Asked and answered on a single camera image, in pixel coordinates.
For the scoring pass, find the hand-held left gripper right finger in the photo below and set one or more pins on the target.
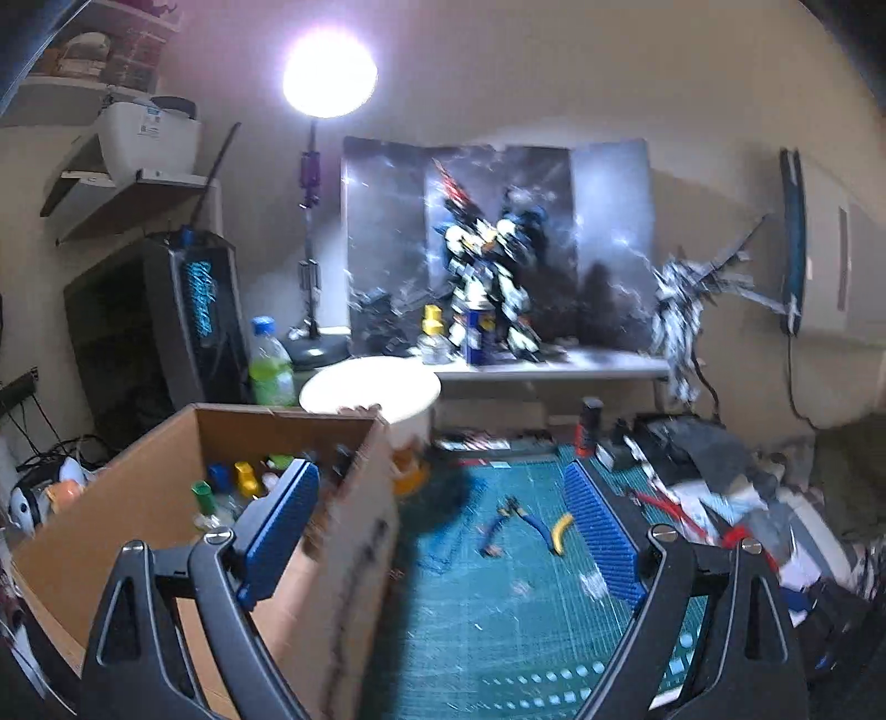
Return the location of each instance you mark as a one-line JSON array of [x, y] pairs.
[[602, 533]]

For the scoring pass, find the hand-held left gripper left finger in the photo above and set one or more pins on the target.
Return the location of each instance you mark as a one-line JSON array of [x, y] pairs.
[[284, 526]]

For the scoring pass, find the brown cardboard box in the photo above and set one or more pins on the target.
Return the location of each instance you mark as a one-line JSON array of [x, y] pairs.
[[360, 554]]

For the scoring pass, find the yellow cap small bottle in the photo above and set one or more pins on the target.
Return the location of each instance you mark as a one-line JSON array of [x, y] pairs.
[[246, 478]]

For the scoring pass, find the blue cap small bottle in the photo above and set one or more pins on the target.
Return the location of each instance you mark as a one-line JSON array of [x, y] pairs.
[[219, 475]]

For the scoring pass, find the green cap small bottle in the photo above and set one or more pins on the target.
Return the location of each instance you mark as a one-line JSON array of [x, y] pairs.
[[202, 500]]

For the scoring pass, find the red black can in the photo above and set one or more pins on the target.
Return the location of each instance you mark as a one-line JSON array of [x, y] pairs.
[[589, 426]]

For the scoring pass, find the pile of papers and cloths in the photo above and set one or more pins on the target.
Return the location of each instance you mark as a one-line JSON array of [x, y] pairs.
[[727, 484]]

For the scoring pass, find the orange round object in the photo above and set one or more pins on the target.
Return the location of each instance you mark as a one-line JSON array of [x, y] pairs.
[[410, 474]]

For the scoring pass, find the green cutting mat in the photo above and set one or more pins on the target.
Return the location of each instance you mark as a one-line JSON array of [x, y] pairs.
[[498, 623]]

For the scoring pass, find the green soda bottle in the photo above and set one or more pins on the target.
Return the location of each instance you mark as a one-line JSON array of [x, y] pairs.
[[270, 367]]

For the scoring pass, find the white riser shelf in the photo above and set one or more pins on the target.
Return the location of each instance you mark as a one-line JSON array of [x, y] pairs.
[[554, 367]]

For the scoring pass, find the blue spray can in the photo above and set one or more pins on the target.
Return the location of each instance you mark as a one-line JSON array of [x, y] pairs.
[[479, 336]]

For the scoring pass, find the black computer case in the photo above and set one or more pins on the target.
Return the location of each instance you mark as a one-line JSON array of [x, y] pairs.
[[166, 325]]

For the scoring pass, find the white winged robot model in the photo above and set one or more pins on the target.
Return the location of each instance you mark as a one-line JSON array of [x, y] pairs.
[[675, 311]]

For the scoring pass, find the yellow cap glass bottle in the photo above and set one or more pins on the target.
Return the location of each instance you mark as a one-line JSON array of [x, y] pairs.
[[434, 332]]

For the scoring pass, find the penguin plush toy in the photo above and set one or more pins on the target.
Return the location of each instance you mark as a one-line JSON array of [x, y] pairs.
[[31, 502]]

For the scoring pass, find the black power strip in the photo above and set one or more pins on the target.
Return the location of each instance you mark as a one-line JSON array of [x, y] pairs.
[[17, 389]]

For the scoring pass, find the white blue robot model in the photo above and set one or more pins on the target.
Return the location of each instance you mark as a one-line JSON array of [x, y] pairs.
[[484, 256]]

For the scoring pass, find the dark stormy backdrop poster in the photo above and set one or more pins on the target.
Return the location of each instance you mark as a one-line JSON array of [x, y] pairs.
[[609, 208]]

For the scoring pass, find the purple clamp on lamp pole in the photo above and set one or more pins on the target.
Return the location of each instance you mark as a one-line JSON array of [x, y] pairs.
[[310, 176]]

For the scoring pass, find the white printer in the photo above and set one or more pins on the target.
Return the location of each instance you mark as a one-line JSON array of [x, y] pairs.
[[145, 138]]

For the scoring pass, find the round desk lamp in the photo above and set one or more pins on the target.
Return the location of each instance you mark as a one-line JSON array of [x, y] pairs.
[[331, 73]]

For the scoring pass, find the blue black wall board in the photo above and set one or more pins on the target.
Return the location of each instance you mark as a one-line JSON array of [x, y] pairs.
[[793, 242]]

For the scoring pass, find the white wall shelf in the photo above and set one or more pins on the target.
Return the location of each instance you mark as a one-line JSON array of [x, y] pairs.
[[62, 104]]

